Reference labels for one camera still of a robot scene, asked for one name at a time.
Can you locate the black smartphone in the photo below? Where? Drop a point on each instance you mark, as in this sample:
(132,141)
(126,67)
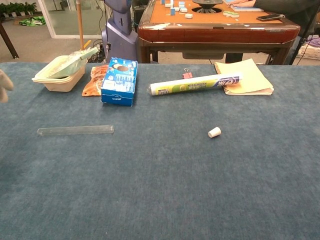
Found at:
(270,17)

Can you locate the wooden pole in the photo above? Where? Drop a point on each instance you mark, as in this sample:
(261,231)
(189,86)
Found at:
(80,25)

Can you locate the beige plastic tray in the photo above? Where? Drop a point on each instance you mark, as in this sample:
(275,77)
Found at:
(62,85)

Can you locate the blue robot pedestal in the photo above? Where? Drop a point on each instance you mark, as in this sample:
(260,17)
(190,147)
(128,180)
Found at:
(120,37)

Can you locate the row of blue mahjong tiles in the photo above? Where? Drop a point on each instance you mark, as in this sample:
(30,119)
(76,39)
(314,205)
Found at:
(246,9)

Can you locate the green mahjong tile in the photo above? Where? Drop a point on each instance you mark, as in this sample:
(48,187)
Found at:
(235,15)
(227,13)

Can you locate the blue cookie box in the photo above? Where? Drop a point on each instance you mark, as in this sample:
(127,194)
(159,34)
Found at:
(120,85)

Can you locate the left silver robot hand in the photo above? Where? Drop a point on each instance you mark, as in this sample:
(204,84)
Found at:
(3,85)

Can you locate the brown mahjong table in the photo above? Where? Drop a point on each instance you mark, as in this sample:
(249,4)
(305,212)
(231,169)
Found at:
(215,33)

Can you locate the clear glass test tube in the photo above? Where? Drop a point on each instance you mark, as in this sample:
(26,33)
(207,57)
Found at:
(75,130)

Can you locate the white mahjong tile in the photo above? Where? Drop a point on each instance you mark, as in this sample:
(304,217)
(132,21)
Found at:
(189,15)

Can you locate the blue felt table cover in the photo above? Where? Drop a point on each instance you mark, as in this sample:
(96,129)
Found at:
(160,175)

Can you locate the row of potted plants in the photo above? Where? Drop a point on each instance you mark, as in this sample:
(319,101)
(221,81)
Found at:
(17,8)

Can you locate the pink binder clip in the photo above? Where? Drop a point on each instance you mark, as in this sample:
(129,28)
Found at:
(186,75)

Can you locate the yellow spiral notebook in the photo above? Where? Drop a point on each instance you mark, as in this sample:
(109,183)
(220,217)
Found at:
(252,77)

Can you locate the cling film roll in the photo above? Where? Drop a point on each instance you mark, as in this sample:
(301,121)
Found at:
(190,85)

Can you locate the orange snack packet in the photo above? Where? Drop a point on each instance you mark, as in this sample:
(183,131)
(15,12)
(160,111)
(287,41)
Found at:
(93,85)

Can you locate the person in dark clothes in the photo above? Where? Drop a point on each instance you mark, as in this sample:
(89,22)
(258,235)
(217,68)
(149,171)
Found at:
(282,6)

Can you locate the dark wooden table leg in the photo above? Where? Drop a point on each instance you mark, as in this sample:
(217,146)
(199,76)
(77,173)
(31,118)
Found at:
(8,42)

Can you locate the small white stopper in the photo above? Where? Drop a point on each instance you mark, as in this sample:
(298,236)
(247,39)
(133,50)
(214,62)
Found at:
(214,132)

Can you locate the white plastic basket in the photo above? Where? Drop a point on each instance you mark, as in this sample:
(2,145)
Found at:
(311,52)

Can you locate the green dustpan with brush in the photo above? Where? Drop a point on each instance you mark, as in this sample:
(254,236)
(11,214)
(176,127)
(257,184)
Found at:
(67,67)

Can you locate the black mahjong table centre dial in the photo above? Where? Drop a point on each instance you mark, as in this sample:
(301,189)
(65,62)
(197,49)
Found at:
(207,5)

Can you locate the white framed glass door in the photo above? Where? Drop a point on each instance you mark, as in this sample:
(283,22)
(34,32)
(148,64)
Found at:
(47,20)

